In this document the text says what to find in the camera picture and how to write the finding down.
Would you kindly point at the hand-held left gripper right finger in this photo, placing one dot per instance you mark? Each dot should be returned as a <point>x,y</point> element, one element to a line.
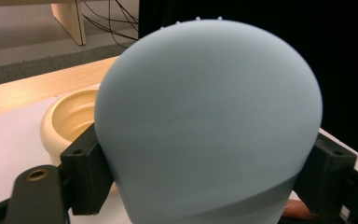
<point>326,174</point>

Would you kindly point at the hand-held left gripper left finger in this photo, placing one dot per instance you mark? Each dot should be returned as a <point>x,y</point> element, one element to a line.
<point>85,174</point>

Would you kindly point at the wooden table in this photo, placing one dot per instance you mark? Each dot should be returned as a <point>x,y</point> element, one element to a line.
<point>43,87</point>

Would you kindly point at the white foam board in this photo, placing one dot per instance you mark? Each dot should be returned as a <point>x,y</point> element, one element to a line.
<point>9,149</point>

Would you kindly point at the cream ribbed cup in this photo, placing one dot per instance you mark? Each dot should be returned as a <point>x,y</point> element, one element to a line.
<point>68,121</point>

